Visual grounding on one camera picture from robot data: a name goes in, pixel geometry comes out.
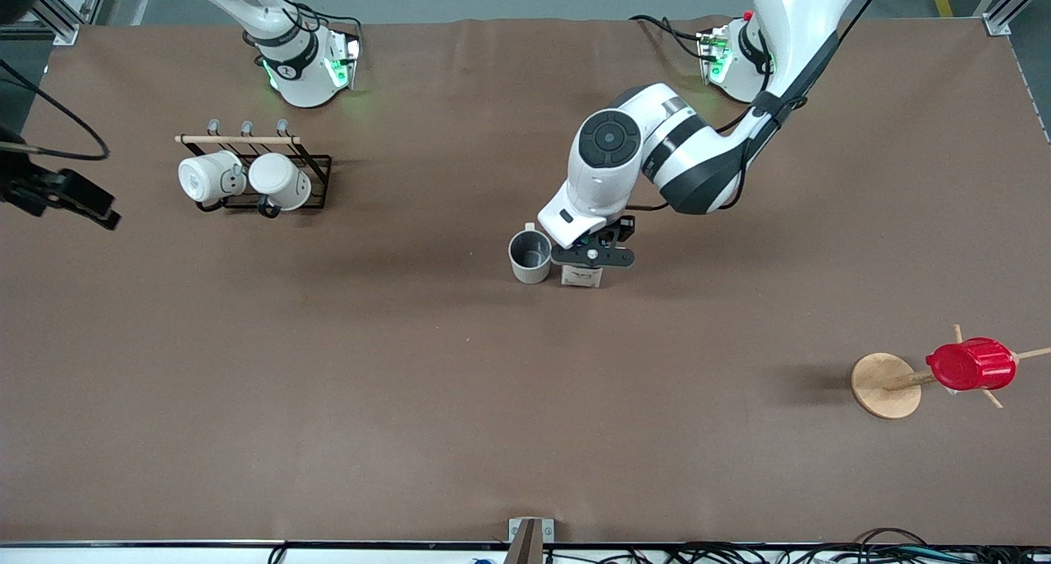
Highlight wooden mug tree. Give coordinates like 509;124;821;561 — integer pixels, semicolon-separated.
851;324;1051;420

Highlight grey mug with lettering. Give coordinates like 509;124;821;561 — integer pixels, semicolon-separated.
508;222;553;285

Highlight black wire mug rack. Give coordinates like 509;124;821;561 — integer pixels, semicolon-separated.
175;118;333;218

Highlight red plastic cup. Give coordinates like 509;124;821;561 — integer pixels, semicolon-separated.
925;337;1017;392

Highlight aluminium frame profile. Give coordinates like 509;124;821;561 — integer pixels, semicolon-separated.
25;0;112;46
981;0;1051;38

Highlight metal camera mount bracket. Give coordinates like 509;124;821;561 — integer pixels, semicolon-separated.
503;517;555;564

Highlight white ceramic mug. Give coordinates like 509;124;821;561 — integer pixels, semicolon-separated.
248;153;313;212
178;150;247;206

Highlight brown table cover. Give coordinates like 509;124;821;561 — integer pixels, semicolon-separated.
0;16;1051;547

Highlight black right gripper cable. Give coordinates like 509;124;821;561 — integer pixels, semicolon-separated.
0;58;111;162

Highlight black cable bundle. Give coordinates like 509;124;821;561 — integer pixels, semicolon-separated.
657;528;1051;564

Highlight blue white milk carton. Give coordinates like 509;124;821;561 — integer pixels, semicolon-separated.
562;232;605;289

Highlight black arm base cable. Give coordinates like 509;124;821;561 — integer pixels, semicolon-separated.
246;0;364;44
630;14;709;61

